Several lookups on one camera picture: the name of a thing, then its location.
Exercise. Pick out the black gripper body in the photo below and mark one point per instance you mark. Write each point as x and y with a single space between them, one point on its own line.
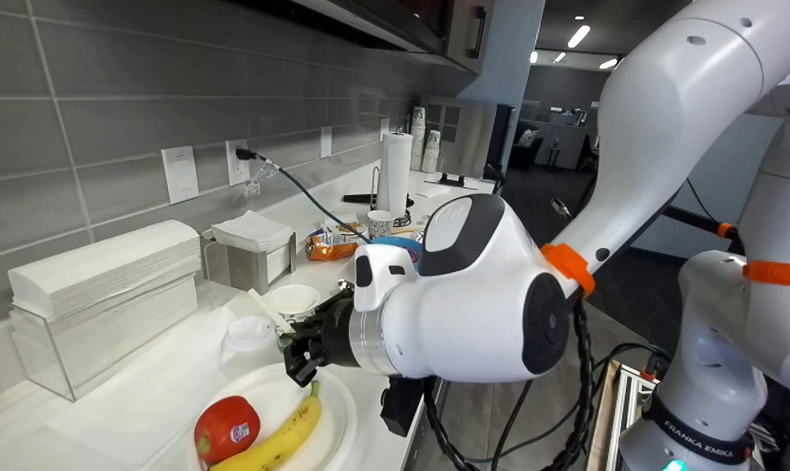
320 338

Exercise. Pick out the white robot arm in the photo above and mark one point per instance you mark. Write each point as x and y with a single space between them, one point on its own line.
488 306

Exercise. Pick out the yellow banana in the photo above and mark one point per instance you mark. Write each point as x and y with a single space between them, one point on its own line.
282 443

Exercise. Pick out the patterned paper cup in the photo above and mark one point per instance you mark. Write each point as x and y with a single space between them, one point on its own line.
293 303

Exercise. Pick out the clear plastic lid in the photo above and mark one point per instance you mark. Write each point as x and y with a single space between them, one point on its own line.
248 336

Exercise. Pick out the orange snack bag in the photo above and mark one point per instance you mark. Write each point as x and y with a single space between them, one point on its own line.
329 244

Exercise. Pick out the white plate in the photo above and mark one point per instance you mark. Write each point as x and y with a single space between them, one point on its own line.
276 399

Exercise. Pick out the napkin holder box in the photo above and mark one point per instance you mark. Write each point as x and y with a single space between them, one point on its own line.
248 253

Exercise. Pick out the red tomato with sticker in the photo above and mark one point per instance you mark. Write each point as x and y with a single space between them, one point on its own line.
226 429

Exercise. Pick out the white paper towel roll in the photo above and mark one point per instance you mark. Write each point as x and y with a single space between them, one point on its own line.
395 172

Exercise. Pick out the clear paper towel dispenser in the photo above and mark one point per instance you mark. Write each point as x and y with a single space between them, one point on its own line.
77 316

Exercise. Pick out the stacked white cups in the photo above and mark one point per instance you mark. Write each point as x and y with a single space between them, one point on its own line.
418 136

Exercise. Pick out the white wall outlet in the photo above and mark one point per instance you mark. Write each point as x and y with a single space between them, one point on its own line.
179 173

